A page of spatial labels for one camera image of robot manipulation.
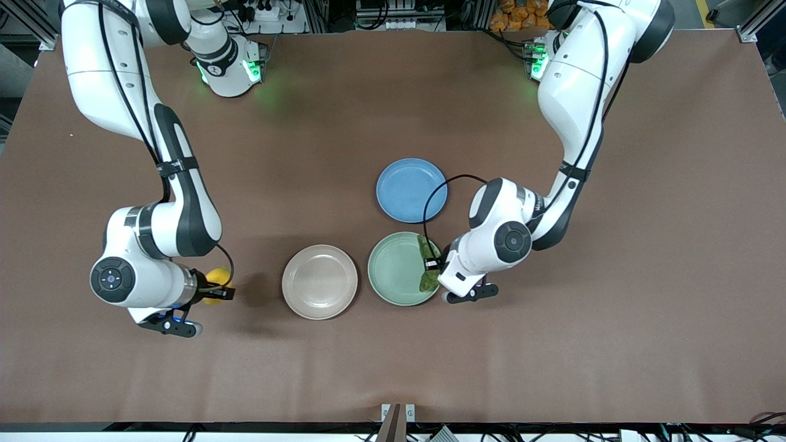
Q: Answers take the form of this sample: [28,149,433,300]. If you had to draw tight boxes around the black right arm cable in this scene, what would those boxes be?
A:
[95,0,236,289]

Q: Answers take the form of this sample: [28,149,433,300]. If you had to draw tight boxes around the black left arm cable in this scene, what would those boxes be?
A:
[422,2,615,262]

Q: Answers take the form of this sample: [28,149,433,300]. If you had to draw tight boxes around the aluminium frame profile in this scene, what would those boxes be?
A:
[736,0,786,44]
[0,0,65,51]

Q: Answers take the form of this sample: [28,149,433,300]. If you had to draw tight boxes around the black equipment box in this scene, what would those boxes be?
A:
[355,0,446,31]

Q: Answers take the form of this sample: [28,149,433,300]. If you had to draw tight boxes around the white power strip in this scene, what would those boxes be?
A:
[244,2,290,23]

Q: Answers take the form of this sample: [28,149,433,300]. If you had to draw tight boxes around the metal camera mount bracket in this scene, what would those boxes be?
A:
[381,403,416,442]

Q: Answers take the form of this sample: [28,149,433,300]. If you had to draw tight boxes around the blue plate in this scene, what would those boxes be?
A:
[376,158,449,224]

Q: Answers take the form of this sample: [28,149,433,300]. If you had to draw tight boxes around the light green plate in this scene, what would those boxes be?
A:
[367,231,445,306]

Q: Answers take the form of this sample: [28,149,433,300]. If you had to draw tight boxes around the green lettuce leaf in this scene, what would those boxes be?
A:
[417,235,443,293]

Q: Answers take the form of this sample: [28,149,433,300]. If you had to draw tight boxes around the bag of orange fruit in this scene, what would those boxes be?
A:
[489,0,551,33]

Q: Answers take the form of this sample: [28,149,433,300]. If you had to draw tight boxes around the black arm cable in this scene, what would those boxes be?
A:
[95,0,236,289]
[422,2,615,262]

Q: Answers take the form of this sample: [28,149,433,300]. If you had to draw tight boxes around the brown table cover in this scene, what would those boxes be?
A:
[0,29,786,425]

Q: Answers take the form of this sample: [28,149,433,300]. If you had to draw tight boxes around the yellow lemon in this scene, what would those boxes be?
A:
[204,266,233,306]

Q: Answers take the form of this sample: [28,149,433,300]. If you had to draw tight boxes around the beige pink plate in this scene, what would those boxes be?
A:
[281,244,359,320]

